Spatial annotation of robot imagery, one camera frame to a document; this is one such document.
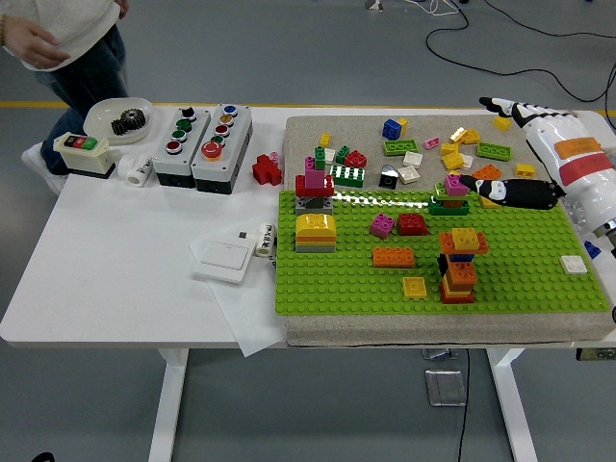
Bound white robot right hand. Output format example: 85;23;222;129
459;96;616;230

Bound person's right hand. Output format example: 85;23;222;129
0;15;71;71

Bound magenta square toy brick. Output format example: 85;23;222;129
443;172;471;197
369;213;397;241

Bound yellow square brick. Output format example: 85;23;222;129
450;226;480;251

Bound orange wide brick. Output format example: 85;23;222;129
438;231;490;256

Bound orange square brick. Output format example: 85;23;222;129
445;261;477;286

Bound red sloped brick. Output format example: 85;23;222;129
397;212;429;237

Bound red-orange base brick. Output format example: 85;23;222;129
439;288;476;305

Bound red cross-shaped brick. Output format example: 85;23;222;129
252;153;284;187

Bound dark green long brick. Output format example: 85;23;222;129
330;164;367;189

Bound red wide brick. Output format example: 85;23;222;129
295;174;335;198

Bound magenta tall brick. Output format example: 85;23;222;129
303;156;326;191

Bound green studded baseplate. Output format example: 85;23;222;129
272;189;615;317

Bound grey brick base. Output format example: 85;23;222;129
295;194;334;217

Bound yellow rounded brick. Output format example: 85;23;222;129
295;213;337;237

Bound grey wide brick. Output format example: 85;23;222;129
295;239;337;254

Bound person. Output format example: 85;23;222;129
0;0;130;193

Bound clear plastic bag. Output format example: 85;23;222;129
562;199;591;237

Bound light green long plate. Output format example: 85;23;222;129
383;139;419;157
475;141;513;162

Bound white translucent dish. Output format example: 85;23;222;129
84;97;154;145

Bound black metal gear stack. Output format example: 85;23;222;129
111;109;148;137

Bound white table leg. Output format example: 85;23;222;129
147;348;190;462
485;346;539;462

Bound white pipe tee fitting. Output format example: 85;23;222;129
117;152;154;187

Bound grey four-button control box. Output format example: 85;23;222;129
152;106;212;188

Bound grey emergency-stop control box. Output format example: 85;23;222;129
191;103;254;195

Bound black desk control unit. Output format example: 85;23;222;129
576;346;616;362

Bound grey-brown foam mat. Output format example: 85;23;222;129
281;114;616;347

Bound white paper sheet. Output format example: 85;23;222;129
188;223;289;358

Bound large metal floor plate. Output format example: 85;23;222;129
423;368;468;408

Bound white tube with black writing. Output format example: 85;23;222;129
254;221;275;258

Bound looped black floor cable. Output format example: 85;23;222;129
425;0;616;103

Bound cream red-green switch box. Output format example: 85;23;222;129
52;132;116;180

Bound dark green frame brick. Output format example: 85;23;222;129
427;198;472;217

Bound white floor cable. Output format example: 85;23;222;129
403;0;464;16

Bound white wall switch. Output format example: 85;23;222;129
192;239;254;284

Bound thin black hanging cable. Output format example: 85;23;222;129
456;346;471;462

